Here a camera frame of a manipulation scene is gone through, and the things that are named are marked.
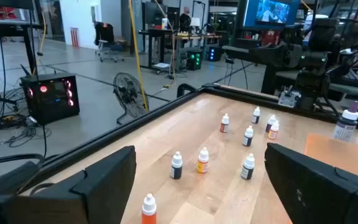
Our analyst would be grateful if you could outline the wooden top desk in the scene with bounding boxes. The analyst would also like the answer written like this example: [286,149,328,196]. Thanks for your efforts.
[172,33,223,71]

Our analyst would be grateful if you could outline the coiled black cable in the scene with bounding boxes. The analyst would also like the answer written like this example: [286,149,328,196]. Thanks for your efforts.
[0,112,39,130]

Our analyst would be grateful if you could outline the computer tower blue lights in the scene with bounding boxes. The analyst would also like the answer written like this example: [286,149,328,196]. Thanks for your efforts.
[206,46,222,62]

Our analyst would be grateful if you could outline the small orange food coloring bottle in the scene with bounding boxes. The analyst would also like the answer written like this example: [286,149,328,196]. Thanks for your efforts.
[140,192,157,224]

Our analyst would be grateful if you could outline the large purple food coloring bottle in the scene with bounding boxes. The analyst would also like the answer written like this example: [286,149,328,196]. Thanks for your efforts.
[333,100,358,143]

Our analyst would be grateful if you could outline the small black food coloring bottle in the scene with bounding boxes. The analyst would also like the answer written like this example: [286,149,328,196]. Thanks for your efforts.
[170,151,183,180]

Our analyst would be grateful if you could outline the orange translucent plastic bin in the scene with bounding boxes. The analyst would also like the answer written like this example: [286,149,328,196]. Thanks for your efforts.
[304,133,358,184]

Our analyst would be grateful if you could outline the black office chair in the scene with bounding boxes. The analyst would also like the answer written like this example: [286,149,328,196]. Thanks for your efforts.
[93,21,126,63]

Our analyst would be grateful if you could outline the small red food coloring bottle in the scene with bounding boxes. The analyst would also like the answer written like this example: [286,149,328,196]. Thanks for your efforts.
[219,113,230,134]

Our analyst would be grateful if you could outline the black metal workbench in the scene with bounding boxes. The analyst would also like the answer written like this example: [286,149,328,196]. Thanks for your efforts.
[0,0,45,105]

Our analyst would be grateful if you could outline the thick yellow hanging cable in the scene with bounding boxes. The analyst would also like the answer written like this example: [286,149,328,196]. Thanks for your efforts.
[127,0,150,113]

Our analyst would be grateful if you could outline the person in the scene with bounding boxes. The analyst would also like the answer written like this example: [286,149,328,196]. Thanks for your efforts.
[178,6,192,34]

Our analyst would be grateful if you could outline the small blue food coloring bottle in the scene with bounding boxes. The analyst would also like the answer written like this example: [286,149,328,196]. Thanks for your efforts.
[242,125,254,147]

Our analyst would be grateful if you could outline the thin yellow hanging cord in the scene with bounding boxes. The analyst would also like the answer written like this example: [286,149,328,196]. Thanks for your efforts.
[37,12,48,57]

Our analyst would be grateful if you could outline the black aluminium table frame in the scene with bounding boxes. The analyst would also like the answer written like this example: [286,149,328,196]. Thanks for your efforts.
[17,82,358,195]

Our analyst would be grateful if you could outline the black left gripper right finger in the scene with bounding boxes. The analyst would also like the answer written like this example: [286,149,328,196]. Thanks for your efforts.
[264,142,358,224]

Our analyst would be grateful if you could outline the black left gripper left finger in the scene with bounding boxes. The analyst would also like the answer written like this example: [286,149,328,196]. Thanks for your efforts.
[0,145,137,224]

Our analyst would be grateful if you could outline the large blue display screen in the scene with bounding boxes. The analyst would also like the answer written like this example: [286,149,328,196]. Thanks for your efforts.
[243,0,301,31]

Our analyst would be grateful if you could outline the black backlit keyboard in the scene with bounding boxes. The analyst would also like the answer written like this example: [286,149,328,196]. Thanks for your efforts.
[329,75,358,89]

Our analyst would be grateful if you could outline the black computer tower red lights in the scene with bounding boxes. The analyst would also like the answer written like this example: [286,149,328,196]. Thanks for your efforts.
[19,63,81,126]

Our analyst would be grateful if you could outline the dark grey desk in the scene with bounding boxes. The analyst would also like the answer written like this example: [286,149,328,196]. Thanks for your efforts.
[221,44,281,96]

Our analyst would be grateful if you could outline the small yellow food coloring bottle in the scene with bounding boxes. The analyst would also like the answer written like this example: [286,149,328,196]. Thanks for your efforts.
[196,147,210,174]

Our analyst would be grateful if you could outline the small dark food coloring bottle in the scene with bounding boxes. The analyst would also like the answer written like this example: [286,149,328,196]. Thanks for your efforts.
[250,106,261,124]
[240,152,256,180]

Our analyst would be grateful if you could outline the black floor fan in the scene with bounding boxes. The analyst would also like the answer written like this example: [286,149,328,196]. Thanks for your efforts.
[112,72,150,125]

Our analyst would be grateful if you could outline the black standing desk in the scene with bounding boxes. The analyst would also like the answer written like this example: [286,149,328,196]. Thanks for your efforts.
[137,27,175,72]

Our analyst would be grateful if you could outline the tangle of black cables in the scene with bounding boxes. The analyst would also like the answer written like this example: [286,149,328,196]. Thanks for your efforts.
[0,86,53,147]

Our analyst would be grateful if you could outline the computer tower green lights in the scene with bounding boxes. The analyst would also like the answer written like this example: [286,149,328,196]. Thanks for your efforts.
[186,50,203,71]

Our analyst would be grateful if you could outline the red white striped sign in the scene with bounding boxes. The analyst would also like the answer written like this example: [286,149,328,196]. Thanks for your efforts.
[70,27,80,48]

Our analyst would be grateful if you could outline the small peach food coloring bottle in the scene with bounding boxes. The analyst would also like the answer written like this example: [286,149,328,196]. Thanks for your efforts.
[267,120,280,141]

